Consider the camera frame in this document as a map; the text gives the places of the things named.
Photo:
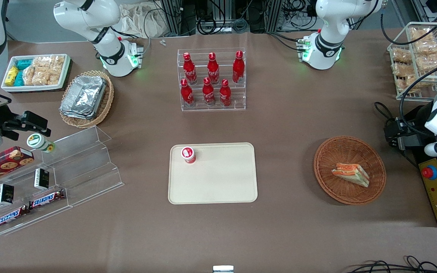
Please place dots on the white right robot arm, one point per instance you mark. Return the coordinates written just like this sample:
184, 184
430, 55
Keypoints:
109, 53

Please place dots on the small black box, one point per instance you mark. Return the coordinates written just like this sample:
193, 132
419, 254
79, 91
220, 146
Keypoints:
41, 179
5, 194

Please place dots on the beige cloth bag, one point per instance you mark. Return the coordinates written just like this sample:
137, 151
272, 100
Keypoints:
139, 19

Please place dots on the clear acrylic stepped shelf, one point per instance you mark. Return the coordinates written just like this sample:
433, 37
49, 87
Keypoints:
85, 167

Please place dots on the yellow snack packet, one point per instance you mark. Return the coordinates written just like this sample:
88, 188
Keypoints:
11, 76

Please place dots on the oval light wicker basket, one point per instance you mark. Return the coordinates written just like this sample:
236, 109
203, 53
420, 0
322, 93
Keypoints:
106, 102

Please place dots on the small clear plastic piece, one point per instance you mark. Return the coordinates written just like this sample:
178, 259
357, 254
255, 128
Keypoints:
162, 42

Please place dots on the silver foil tray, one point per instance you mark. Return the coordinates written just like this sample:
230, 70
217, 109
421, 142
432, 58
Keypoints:
85, 93
74, 115

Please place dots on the bagged fried snack pack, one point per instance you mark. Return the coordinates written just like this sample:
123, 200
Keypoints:
401, 56
429, 63
420, 34
429, 48

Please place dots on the small white box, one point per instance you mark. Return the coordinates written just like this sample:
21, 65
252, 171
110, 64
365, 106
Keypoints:
223, 269

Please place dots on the red white-lidded cup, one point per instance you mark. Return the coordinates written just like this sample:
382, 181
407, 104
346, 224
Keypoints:
188, 154

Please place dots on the red cola bottle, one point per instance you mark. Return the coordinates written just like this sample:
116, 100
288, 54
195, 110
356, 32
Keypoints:
238, 68
225, 94
189, 70
208, 94
213, 70
187, 94

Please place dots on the clear acrylic bottle rack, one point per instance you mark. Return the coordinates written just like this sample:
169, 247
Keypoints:
237, 96

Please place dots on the teal snack packet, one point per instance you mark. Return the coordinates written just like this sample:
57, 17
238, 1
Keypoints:
24, 64
19, 78

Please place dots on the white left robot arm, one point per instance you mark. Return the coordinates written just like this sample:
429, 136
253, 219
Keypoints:
324, 49

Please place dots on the red tartan cookie box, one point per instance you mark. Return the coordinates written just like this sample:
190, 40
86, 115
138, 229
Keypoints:
4, 163

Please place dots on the green white-lidded cup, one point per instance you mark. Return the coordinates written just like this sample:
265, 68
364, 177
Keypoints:
38, 142

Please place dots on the aluminium frame rack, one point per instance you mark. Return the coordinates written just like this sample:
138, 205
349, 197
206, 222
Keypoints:
173, 17

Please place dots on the Snickers chocolate bar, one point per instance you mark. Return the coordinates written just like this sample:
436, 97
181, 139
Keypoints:
11, 217
47, 199

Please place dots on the clear rice cracker pack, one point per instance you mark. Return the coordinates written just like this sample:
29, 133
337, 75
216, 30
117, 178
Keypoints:
41, 62
29, 76
57, 61
47, 76

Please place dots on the beige plastic tray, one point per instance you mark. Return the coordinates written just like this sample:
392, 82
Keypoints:
218, 178

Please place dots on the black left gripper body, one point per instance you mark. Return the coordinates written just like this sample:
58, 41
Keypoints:
417, 120

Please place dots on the triangle sandwich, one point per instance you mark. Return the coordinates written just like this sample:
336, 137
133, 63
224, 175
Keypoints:
351, 175

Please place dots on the white rectangular snack tray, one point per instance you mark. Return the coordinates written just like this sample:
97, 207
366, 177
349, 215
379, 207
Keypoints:
36, 89

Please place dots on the round brown wicker basket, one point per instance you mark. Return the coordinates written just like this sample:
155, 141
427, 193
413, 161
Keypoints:
347, 151

